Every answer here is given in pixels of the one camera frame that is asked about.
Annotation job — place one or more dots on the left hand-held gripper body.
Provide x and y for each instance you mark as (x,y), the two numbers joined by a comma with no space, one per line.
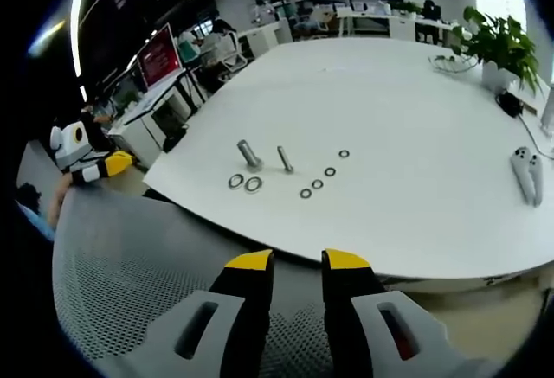
(69,144)

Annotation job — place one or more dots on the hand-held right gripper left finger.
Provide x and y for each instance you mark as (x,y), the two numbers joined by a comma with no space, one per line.
(242,309)

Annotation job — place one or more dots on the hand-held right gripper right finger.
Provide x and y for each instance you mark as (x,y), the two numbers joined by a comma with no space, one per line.
(346,304)

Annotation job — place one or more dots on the large metal washer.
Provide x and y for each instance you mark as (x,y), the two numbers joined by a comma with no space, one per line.
(246,184)
(230,181)

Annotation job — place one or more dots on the small metal washer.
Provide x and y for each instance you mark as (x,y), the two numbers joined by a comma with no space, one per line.
(326,171)
(313,184)
(340,153)
(301,193)

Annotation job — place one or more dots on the large threaded stud bolt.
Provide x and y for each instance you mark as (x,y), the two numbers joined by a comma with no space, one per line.
(249,155)

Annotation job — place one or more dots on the small threaded stud bolt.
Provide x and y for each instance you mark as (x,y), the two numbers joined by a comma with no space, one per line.
(285,159)

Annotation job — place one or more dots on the white side desk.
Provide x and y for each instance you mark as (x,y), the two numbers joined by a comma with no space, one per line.
(147,114)

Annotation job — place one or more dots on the person's blue sleeve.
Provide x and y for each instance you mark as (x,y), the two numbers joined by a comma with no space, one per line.
(36,220)

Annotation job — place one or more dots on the grey mesh office chair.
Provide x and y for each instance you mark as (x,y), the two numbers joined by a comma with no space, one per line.
(130,265)

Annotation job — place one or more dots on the red screen monitor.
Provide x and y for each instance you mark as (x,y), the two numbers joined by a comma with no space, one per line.
(160,55)

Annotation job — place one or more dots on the white office chair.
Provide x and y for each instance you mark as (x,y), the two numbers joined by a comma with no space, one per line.
(227,55)

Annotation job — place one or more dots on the white handheld controller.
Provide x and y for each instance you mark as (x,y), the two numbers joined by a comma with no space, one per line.
(521,174)
(538,179)

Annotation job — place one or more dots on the black power adapter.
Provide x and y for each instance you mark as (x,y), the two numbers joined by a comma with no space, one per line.
(510,103)

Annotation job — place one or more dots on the green plant in white pot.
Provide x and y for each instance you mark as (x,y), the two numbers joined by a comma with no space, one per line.
(497,45)

